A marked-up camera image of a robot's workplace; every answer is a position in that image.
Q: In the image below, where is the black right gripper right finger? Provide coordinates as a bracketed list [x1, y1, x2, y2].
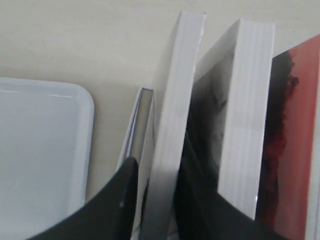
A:
[174, 142, 283, 240]

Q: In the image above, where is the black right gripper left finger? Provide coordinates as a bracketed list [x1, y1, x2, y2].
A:
[32, 157, 138, 240]

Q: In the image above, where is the dark brown thin book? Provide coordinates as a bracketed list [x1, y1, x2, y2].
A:
[139, 11, 206, 240]

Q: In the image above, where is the grey spine book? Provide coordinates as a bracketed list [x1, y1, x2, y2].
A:
[183, 19, 275, 219]

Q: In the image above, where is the red spine book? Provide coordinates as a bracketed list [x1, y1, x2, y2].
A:
[255, 35, 320, 240]

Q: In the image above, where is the white plastic tray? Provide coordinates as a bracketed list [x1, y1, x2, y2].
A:
[0, 77, 95, 240]

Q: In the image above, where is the white wire book rack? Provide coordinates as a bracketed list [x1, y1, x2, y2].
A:
[117, 86, 156, 240]

